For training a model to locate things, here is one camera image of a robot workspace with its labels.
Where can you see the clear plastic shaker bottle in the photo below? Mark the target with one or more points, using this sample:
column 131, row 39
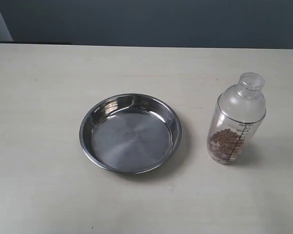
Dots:
column 239, row 111

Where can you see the round stainless steel plate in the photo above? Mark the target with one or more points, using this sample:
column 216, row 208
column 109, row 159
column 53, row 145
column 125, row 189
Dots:
column 130, row 133

